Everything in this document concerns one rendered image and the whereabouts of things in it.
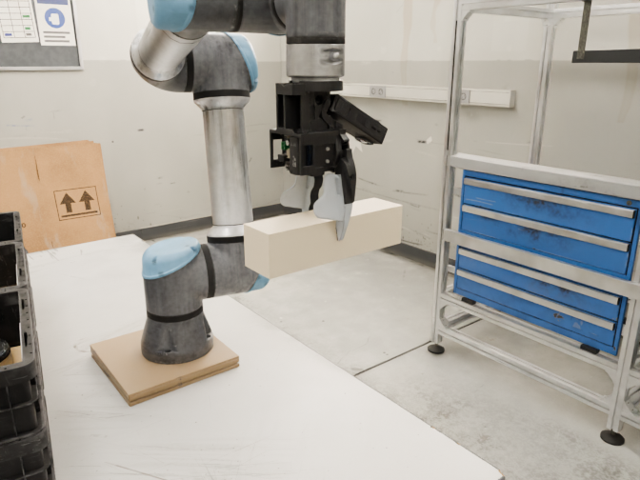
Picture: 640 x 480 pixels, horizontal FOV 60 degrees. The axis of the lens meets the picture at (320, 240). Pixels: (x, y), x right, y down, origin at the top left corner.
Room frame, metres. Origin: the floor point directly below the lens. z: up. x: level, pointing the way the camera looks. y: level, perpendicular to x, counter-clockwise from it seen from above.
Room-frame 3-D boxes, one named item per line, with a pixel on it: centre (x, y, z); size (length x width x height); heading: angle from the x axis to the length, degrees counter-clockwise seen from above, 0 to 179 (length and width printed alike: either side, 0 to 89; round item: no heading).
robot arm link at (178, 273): (1.06, 0.30, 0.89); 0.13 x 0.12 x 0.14; 115
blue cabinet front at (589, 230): (2.00, -0.82, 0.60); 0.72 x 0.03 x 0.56; 38
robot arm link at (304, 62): (0.74, 0.00, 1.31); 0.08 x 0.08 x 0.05
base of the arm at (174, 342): (1.06, 0.31, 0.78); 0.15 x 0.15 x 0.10
